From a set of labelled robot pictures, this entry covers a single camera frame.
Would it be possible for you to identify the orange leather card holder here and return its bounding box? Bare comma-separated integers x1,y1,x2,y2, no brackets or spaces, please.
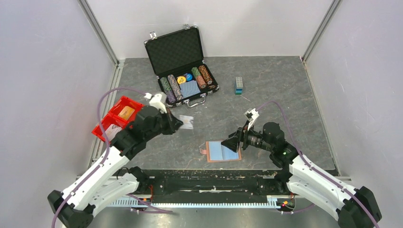
200,141,241,162

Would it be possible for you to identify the red bin near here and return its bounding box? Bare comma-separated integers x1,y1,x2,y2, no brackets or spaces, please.
92,114,128,142

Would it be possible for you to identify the red bin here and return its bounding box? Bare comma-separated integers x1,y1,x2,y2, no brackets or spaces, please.
92,114,128,142
108,96,144,122

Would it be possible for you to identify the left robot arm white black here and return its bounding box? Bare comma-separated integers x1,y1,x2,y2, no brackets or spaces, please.
48,105,183,228

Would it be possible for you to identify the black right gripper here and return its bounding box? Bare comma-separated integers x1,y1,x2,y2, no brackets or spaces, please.
221,119,273,152

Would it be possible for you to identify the white card in bin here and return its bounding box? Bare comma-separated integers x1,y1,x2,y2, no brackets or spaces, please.
105,124,122,141

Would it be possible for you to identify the yellow dealer chip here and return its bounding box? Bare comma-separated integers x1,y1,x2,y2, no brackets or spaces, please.
176,76,187,85

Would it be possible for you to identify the right aluminium frame post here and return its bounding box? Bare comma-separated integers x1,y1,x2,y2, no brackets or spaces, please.
301,0,343,64

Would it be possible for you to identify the red bin far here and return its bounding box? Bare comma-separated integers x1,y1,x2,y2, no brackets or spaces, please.
108,96,144,122

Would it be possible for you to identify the black poker chip case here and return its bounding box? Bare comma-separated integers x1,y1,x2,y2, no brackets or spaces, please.
144,25,220,107

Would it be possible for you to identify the green red chip stack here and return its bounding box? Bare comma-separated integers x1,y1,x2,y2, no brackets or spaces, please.
191,67,207,89

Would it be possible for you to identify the aluminium frame post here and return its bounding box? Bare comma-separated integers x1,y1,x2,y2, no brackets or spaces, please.
301,0,343,64
78,0,119,66

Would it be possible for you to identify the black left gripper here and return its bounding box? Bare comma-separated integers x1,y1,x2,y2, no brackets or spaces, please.
144,107,183,141

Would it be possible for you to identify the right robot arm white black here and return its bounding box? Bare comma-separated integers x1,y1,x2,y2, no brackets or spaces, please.
221,122,382,228

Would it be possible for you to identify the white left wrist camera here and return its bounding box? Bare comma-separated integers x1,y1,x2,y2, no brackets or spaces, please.
144,92,167,114

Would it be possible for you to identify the pink grey chip stack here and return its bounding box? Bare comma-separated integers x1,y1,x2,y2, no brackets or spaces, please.
167,75,184,101

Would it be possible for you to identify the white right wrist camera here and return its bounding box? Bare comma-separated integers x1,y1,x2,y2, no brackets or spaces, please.
244,108,259,130

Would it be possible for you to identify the grey blue toy brick stack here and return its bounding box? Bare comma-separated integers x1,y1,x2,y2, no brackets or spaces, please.
234,76,243,95

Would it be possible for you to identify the brown orange chip stack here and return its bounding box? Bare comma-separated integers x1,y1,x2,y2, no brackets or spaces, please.
198,65,212,85

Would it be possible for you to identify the green purple chip stack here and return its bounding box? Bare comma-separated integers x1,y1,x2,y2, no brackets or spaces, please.
160,77,176,103

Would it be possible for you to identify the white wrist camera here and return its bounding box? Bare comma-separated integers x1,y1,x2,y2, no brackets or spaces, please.
244,108,259,130
144,92,167,114

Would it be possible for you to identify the blue dealer chip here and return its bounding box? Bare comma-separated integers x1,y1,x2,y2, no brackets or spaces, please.
183,73,193,82

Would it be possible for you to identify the aluminium slotted cable duct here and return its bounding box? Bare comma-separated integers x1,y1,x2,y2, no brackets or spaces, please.
109,196,281,209

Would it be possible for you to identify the blue playing card deck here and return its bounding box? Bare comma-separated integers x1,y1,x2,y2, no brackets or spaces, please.
179,80,200,98

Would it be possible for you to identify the left aluminium frame post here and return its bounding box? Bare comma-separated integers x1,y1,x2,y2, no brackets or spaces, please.
78,0,119,66

